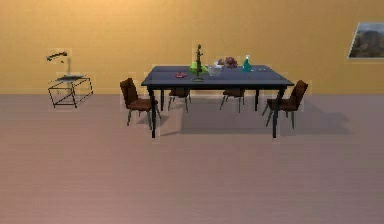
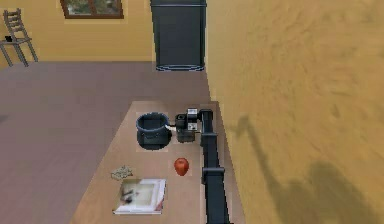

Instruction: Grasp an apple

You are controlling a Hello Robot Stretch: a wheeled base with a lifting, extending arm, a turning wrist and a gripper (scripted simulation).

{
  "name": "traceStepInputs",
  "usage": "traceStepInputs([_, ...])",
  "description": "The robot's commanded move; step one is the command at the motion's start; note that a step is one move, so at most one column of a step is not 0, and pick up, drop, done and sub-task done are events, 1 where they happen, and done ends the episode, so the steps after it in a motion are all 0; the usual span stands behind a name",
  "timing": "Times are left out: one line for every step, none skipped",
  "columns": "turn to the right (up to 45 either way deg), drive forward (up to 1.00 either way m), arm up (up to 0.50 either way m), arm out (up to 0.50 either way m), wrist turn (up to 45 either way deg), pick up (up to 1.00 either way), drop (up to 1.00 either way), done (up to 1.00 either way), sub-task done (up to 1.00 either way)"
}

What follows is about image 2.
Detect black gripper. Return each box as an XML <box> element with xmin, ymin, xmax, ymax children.
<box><xmin>165</xmin><ymin>113</ymin><xmax>198</xmax><ymax>144</ymax></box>

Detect red apple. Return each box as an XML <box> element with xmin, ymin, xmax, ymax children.
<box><xmin>173</xmin><ymin>157</ymin><xmax>190</xmax><ymax>177</ymax></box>

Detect dark blue cooking pot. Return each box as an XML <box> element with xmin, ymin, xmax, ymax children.
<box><xmin>135</xmin><ymin>112</ymin><xmax>173</xmax><ymax>151</ymax></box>

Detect light wooden table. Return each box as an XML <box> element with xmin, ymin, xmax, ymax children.
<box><xmin>69</xmin><ymin>100</ymin><xmax>247</xmax><ymax>224</ymax></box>

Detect grey-green crumpled lump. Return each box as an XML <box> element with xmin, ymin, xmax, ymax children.
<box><xmin>110</xmin><ymin>165</ymin><xmax>134</xmax><ymax>182</ymax></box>

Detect brown framed window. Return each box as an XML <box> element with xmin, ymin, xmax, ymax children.
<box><xmin>59</xmin><ymin>0</ymin><xmax>125</xmax><ymax>20</ymax></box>

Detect grey wooden chair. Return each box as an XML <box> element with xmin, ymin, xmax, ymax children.
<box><xmin>0</xmin><ymin>8</ymin><xmax>39</xmax><ymax>68</ymax></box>

